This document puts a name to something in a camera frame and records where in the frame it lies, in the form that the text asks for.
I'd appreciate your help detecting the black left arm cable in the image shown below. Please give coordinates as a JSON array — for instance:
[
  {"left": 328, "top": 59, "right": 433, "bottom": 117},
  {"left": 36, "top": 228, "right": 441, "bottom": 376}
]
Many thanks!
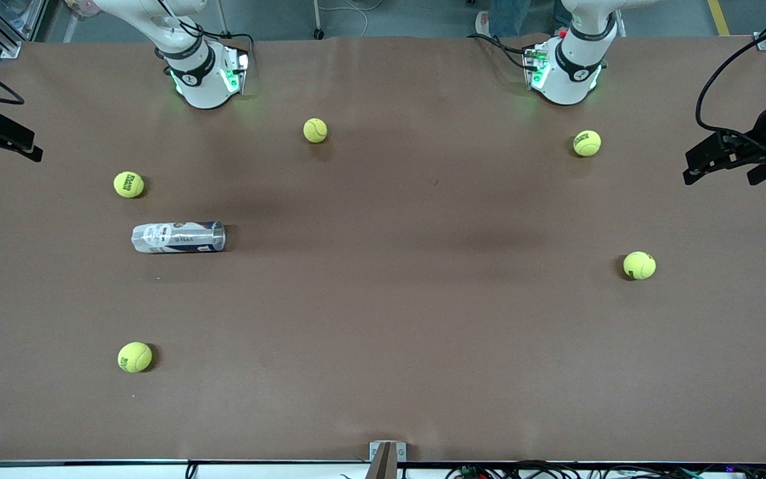
[{"left": 696, "top": 30, "right": 766, "bottom": 134}]

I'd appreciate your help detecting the black cable bundle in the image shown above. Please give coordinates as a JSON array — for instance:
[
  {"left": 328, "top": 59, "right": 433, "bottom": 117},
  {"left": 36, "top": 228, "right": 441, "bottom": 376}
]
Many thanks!
[{"left": 443, "top": 459, "right": 766, "bottom": 479}]

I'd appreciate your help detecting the black right base cable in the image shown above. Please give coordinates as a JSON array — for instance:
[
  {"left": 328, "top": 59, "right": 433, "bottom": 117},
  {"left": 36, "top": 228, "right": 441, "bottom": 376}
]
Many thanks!
[{"left": 157, "top": 0, "right": 255, "bottom": 64}]

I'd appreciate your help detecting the blue jeans leg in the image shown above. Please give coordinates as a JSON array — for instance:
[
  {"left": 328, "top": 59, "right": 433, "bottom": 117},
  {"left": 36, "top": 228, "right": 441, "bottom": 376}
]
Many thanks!
[{"left": 489, "top": 0, "right": 541, "bottom": 37}]

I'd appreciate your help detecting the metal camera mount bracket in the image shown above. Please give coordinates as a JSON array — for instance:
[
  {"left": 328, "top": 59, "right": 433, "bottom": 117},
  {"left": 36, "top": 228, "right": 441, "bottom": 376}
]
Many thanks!
[{"left": 368, "top": 440, "right": 407, "bottom": 479}]

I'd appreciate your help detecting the black base cable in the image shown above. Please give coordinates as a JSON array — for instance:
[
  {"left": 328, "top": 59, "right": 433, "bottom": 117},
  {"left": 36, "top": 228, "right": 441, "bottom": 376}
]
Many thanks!
[
  {"left": 468, "top": 33, "right": 537, "bottom": 71},
  {"left": 157, "top": 0, "right": 255, "bottom": 64}
]

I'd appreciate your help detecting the clear tennis ball can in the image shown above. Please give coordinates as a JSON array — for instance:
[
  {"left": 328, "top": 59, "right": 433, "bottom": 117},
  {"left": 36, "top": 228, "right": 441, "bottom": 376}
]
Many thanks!
[{"left": 132, "top": 221, "right": 226, "bottom": 254}]

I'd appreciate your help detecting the black left base cable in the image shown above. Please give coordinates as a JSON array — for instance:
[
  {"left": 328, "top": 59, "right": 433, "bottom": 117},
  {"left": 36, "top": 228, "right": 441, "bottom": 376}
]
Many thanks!
[{"left": 468, "top": 33, "right": 537, "bottom": 71}]

